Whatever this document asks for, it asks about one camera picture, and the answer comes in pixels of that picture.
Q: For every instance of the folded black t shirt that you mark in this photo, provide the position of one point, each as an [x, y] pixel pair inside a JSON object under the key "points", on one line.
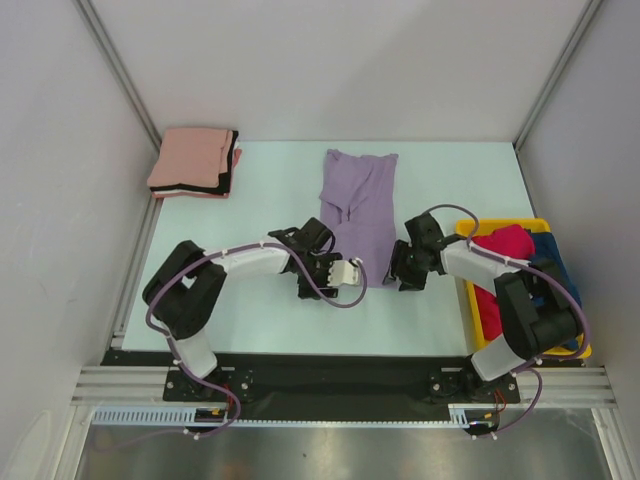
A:
{"points": [[225, 187]]}

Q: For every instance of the navy blue t shirt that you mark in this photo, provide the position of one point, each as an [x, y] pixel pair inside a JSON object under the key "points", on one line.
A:
{"points": [[546, 249]]}

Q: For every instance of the right corner aluminium post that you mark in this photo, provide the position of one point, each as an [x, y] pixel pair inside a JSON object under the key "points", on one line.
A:
{"points": [[570, 48]]}

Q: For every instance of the red t shirt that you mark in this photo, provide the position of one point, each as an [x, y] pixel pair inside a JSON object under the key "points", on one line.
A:
{"points": [[513, 241]]}

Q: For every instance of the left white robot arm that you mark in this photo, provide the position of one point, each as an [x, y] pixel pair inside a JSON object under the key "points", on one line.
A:
{"points": [[182, 294]]}

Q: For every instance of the slotted cable duct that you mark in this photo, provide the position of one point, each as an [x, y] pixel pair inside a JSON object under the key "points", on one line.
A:
{"points": [[203, 418]]}

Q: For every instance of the corner aluminium post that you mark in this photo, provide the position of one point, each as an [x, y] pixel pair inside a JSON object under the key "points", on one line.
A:
{"points": [[108, 51], [570, 48]]}

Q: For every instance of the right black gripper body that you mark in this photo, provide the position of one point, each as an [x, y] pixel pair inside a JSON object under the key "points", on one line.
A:
{"points": [[407, 265]]}

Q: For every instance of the aluminium frame rail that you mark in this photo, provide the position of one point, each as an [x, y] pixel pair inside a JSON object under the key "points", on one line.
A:
{"points": [[114, 385]]}

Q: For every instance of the left corner aluminium post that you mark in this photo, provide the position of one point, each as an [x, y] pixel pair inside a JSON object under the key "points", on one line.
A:
{"points": [[108, 51]]}

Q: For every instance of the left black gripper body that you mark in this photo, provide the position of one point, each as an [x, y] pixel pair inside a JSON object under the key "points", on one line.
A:
{"points": [[319, 266]]}

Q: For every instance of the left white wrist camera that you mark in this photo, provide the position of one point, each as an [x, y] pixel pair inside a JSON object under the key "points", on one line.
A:
{"points": [[345, 272]]}

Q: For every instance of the purple t shirt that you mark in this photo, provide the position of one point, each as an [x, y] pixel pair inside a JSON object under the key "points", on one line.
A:
{"points": [[357, 206]]}

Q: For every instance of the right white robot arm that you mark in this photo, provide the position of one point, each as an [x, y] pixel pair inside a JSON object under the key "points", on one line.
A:
{"points": [[537, 312]]}

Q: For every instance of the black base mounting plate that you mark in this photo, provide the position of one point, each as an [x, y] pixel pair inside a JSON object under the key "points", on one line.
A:
{"points": [[328, 387]]}

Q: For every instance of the yellow plastic bin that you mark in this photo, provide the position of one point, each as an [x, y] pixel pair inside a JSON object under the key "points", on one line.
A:
{"points": [[477, 325]]}

